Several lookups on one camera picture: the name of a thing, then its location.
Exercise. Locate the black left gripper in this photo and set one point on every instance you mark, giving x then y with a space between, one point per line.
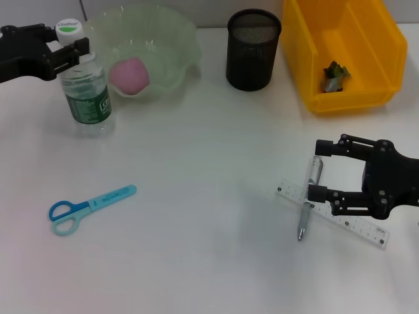
23 55

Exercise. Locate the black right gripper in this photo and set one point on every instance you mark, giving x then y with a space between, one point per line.
396 180

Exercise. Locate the clear green-label water bottle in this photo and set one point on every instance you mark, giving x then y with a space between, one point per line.
88 108

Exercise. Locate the pink peach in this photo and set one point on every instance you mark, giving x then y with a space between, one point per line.
129 76

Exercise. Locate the blue teal scissors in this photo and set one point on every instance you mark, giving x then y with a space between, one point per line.
108 198

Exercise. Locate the silver pen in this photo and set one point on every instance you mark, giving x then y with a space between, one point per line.
302 229

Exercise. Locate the transparent plastic ruler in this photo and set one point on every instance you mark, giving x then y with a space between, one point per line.
360 229

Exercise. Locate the green glass fruit plate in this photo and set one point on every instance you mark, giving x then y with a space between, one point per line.
170 49

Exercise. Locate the black mesh pen holder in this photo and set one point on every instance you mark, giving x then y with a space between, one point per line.
252 62

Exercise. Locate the yellow plastic bin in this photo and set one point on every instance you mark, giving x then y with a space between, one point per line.
370 49

